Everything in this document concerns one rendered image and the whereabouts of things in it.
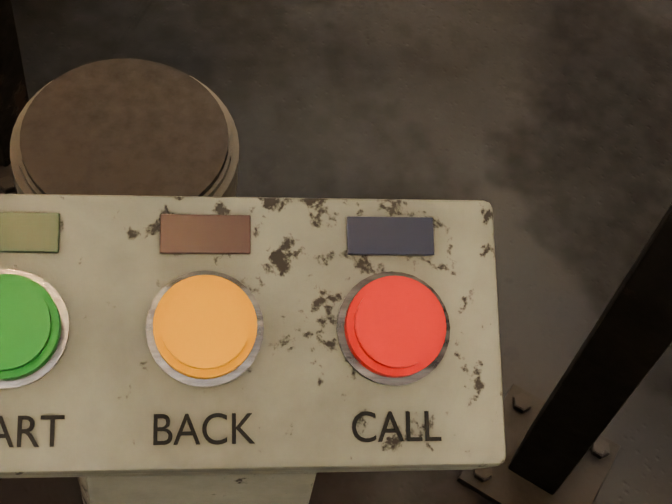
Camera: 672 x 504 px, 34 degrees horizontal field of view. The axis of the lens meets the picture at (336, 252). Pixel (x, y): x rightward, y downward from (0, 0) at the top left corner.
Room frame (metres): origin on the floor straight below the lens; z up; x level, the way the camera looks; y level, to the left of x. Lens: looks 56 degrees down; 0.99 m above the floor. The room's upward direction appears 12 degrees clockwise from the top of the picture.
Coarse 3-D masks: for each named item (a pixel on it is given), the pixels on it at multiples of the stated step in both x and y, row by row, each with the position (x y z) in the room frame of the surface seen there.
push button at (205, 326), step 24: (192, 288) 0.22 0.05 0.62; (216, 288) 0.22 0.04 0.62; (240, 288) 0.22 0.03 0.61; (168, 312) 0.21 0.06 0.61; (192, 312) 0.21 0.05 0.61; (216, 312) 0.21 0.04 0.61; (240, 312) 0.21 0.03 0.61; (168, 336) 0.20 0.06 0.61; (192, 336) 0.20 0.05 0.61; (216, 336) 0.20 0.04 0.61; (240, 336) 0.20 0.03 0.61; (168, 360) 0.19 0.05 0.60; (192, 360) 0.19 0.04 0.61; (216, 360) 0.19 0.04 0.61; (240, 360) 0.20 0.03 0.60
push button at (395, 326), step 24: (384, 288) 0.23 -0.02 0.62; (408, 288) 0.24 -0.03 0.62; (360, 312) 0.22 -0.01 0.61; (384, 312) 0.23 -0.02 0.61; (408, 312) 0.23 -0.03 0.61; (432, 312) 0.23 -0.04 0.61; (360, 336) 0.21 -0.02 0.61; (384, 336) 0.22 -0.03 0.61; (408, 336) 0.22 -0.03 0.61; (432, 336) 0.22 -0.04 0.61; (360, 360) 0.21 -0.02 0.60; (384, 360) 0.21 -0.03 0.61; (408, 360) 0.21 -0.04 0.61; (432, 360) 0.21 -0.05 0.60
